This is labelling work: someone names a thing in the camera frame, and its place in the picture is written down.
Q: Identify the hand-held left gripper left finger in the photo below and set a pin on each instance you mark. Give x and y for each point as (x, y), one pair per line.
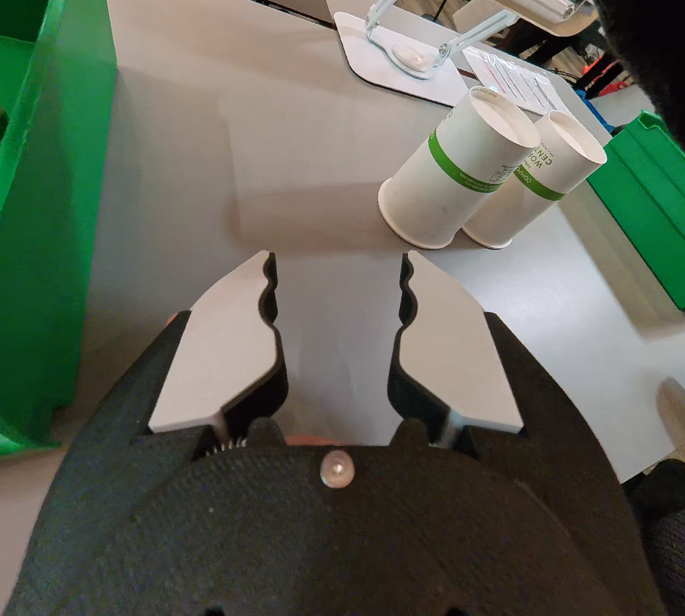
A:
(214, 359)

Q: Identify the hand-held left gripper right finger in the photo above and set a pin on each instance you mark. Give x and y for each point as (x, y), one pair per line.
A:
(460, 359)

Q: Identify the dented white paper cup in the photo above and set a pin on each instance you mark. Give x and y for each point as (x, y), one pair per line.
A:
(428, 198)

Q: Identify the green plastic bin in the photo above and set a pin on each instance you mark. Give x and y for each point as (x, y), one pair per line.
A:
(53, 252)
(642, 209)

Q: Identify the grey desk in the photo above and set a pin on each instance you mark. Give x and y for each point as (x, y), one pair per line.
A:
(214, 145)

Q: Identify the blue plastic crate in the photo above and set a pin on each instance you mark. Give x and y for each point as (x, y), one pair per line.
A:
(594, 116)

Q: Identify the person's black clothing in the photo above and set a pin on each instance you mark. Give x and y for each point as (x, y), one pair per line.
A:
(666, 546)

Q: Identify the clear sleeve with paper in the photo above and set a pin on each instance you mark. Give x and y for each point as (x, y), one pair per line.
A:
(513, 81)

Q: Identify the white folding stand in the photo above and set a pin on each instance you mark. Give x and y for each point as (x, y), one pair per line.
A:
(374, 54)

